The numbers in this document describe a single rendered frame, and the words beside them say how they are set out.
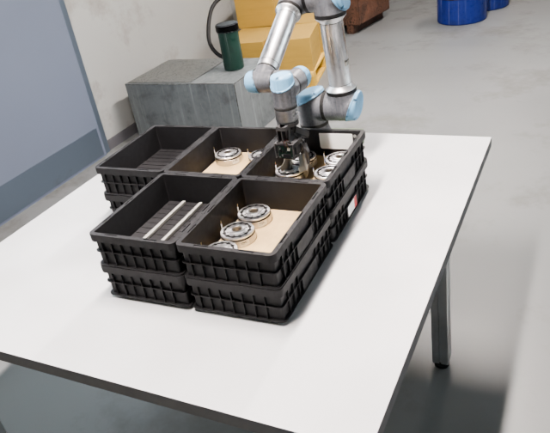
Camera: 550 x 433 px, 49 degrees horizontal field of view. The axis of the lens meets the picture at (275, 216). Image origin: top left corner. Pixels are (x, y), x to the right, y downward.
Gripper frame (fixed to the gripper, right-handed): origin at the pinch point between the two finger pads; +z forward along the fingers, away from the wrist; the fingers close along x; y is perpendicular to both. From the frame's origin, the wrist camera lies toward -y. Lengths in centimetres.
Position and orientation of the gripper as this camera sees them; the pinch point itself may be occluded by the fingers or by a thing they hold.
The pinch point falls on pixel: (298, 173)
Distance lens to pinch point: 209.6
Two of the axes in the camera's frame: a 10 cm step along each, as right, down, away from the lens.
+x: 8.6, 1.3, -4.9
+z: 1.5, 8.6, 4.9
